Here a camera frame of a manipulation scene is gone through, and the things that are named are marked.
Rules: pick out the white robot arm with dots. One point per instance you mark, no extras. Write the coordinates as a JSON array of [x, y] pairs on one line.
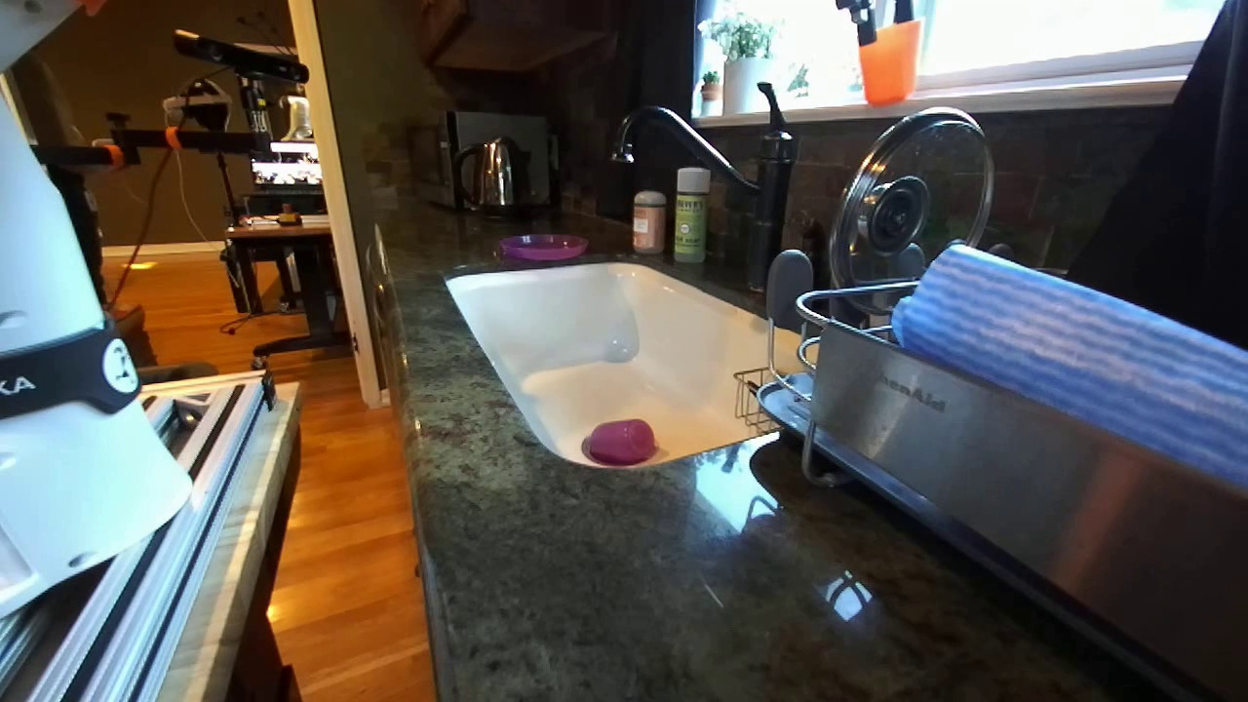
[[65, 494]]

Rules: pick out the white window frame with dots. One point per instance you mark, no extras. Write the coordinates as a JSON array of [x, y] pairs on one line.
[[1037, 60]]

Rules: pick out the white sink basin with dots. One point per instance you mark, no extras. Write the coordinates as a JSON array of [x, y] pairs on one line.
[[609, 354]]

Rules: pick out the dark blue curtain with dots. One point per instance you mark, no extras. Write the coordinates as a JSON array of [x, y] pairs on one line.
[[1171, 170]]

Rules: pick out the small jar with plant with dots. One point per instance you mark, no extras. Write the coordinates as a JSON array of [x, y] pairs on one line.
[[706, 90]]

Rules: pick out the glass pot lid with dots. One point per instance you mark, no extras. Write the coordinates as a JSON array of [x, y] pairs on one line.
[[910, 199]]

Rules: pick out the dark wall cabinet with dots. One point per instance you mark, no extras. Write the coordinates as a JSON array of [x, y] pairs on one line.
[[520, 32]]

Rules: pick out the purple plastic cup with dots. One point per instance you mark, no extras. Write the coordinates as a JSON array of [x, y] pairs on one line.
[[619, 442]]

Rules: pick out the soap bottle orange label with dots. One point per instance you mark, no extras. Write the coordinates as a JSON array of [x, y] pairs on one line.
[[647, 224]]

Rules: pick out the small dark table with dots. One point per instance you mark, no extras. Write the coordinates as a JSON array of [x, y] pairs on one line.
[[279, 240]]

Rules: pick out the orange plastic cup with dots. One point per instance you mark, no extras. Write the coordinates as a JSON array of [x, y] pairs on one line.
[[890, 62]]

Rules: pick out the large plant in white pot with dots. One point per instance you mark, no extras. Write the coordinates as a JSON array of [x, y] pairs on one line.
[[742, 62]]

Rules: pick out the black curtain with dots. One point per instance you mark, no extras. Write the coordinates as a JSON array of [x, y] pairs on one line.
[[647, 79]]

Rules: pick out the steel kettle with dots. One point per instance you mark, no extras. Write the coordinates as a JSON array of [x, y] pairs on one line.
[[494, 175]]

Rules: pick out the black camera tripod rig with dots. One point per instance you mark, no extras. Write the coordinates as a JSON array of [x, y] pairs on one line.
[[239, 55]]

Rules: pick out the aluminium frame table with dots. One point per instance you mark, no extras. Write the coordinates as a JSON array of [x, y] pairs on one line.
[[196, 549]]

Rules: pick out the metal dish rack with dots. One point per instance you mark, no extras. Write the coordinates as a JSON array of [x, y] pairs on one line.
[[1037, 494]]

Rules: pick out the purple plastic plate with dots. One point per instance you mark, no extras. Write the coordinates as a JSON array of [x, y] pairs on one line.
[[542, 248]]

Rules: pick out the soap bottle green label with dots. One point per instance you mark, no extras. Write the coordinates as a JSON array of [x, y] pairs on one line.
[[691, 217]]

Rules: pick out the dark metal faucet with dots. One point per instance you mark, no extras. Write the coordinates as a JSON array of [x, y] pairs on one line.
[[773, 198]]

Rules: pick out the blue striped cloth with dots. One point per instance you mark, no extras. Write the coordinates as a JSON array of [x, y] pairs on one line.
[[1076, 354]]

